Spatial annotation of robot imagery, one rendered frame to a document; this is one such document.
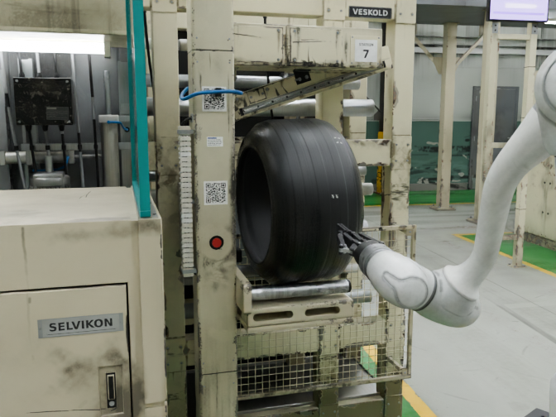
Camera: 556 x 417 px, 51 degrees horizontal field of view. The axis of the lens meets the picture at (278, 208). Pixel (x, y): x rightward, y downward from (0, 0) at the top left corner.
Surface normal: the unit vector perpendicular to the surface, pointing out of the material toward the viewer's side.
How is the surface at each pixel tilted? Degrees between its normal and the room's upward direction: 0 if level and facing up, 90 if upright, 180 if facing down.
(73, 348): 90
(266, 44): 90
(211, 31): 90
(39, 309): 90
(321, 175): 66
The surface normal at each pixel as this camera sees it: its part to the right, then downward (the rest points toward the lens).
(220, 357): 0.27, 0.14
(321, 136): 0.18, -0.71
